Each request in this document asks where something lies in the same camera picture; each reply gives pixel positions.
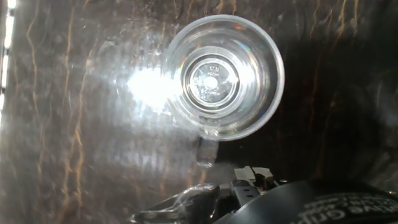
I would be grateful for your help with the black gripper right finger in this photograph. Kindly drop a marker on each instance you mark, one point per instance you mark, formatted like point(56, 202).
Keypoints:
point(264, 179)

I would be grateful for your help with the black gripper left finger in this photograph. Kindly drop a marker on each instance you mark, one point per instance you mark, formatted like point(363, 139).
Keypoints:
point(245, 193)

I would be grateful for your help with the dark wooden work board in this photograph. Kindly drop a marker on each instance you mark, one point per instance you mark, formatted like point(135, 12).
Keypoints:
point(62, 140)

